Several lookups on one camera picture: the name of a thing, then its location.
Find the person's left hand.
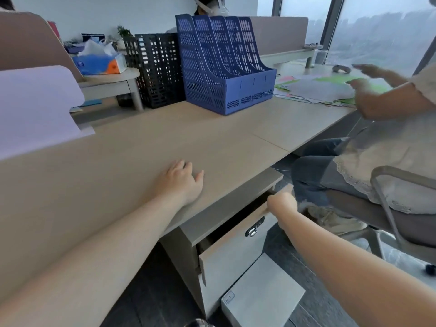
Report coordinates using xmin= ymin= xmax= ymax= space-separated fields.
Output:
xmin=155 ymin=159 xmax=205 ymax=207

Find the person's right hand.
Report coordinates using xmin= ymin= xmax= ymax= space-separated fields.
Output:
xmin=267 ymin=184 xmax=299 ymax=220

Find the light wood drawer with lock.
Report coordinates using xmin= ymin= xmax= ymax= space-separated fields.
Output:
xmin=198 ymin=199 xmax=278 ymax=287

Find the person's right forearm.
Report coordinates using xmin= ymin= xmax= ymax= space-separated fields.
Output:
xmin=272 ymin=208 xmax=436 ymax=327

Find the person's left forearm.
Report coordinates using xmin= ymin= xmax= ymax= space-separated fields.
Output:
xmin=0 ymin=192 xmax=186 ymax=327

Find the light wood drawer cabinet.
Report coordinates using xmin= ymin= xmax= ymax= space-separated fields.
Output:
xmin=159 ymin=167 xmax=284 ymax=319

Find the black drawer combination lock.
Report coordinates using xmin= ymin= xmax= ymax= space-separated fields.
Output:
xmin=245 ymin=216 xmax=265 ymax=238

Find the black plastic mesh file holder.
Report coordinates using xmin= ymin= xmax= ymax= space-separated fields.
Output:
xmin=123 ymin=33 xmax=186 ymax=109

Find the blue plastic file organizer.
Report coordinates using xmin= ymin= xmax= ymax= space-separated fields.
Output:
xmin=175 ymin=14 xmax=277 ymax=116

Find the light wood lower drawer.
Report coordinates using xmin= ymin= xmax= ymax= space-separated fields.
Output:
xmin=221 ymin=253 xmax=306 ymax=327

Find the pile of coloured paper sheets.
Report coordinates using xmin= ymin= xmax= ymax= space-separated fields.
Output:
xmin=273 ymin=73 xmax=393 ymax=108

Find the grey office chair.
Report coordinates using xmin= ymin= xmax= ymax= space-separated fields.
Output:
xmin=325 ymin=165 xmax=436 ymax=277

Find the blue and orange tissue box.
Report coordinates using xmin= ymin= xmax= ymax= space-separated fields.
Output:
xmin=72 ymin=40 xmax=128 ymax=76

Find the small green potted plant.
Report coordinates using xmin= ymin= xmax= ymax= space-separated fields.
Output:
xmin=117 ymin=25 xmax=134 ymax=50

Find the pale lilac paper sheet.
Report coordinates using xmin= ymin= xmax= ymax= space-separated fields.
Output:
xmin=0 ymin=65 xmax=96 ymax=161

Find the taupe fabric desk divider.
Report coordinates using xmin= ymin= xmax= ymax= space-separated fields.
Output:
xmin=250 ymin=16 xmax=309 ymax=57

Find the brown fabric desk divider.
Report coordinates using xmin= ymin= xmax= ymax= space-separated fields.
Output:
xmin=0 ymin=11 xmax=86 ymax=83

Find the grey metal desk bracket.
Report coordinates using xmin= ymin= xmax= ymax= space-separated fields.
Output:
xmin=303 ymin=44 xmax=324 ymax=69

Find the dark window frame post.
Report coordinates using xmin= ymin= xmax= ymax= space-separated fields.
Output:
xmin=315 ymin=0 xmax=345 ymax=65

